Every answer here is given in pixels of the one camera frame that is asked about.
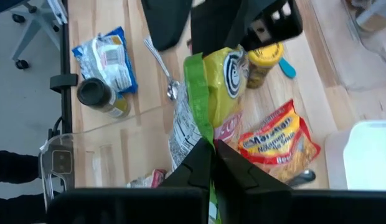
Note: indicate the silver metal spoon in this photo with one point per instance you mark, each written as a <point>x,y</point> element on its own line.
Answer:
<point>302,178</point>
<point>172,88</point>

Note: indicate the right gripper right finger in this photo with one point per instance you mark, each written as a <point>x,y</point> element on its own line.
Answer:
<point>305,208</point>

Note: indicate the red and white ramen packet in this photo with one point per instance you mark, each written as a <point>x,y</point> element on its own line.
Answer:
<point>152,179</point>

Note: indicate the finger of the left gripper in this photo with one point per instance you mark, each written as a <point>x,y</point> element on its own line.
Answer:
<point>218,25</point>
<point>165,21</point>

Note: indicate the teal plastic spoon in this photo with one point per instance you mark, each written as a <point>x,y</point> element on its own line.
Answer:
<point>288,68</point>

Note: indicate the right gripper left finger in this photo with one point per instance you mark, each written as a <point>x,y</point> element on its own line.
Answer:
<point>118,207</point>

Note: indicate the black-lid thyme jar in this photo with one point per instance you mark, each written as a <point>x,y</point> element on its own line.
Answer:
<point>96,95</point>

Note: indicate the white plastic bin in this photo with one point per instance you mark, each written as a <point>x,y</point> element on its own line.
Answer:
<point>367,155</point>

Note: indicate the black aluminium rig frame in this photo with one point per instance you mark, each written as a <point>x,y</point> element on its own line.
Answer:
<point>66,56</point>

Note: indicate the person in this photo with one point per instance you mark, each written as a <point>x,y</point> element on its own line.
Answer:
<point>12,168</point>

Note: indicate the blue ramen packet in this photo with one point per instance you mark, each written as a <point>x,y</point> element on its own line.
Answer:
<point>109,59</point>

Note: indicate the pink and green ramen packet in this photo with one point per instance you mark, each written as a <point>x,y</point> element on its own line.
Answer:
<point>221,87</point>

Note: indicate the red beef ramen packet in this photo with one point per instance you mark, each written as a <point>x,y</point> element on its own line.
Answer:
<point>280,140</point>

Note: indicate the yellow-lid dark spice jar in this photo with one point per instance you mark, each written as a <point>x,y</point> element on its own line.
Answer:
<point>261,62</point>

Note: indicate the blue office chair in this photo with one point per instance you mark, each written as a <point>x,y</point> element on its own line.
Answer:
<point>34,25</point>

